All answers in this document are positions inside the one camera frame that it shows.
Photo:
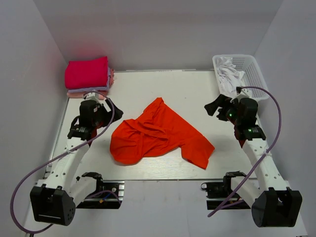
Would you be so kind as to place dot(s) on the folded magenta t-shirt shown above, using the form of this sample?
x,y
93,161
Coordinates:
x,y
80,67

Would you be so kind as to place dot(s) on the crumpled white t-shirt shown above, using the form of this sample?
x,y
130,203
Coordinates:
x,y
228,76

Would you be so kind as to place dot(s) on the folded pink t-shirt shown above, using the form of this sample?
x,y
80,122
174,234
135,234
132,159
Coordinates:
x,y
79,93

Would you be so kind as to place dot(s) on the white plastic basket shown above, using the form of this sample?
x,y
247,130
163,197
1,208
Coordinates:
x,y
248,64

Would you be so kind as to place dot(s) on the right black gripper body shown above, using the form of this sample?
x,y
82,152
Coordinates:
x,y
232,114

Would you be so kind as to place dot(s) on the orange t-shirt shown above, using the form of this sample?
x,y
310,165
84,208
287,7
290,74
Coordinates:
x,y
156,132

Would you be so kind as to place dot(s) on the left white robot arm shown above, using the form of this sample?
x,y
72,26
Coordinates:
x,y
55,201

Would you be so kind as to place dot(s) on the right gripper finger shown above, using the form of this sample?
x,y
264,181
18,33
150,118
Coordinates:
x,y
212,107
222,115

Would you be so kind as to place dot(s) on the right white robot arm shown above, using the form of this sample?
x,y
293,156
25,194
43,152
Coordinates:
x,y
273,203

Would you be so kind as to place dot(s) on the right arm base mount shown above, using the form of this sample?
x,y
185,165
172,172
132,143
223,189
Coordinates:
x,y
215,194

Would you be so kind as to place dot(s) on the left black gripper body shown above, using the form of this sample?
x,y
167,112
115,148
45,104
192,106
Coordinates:
x,y
103,117

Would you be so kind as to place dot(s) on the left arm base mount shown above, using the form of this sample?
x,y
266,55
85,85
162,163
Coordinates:
x,y
108,197

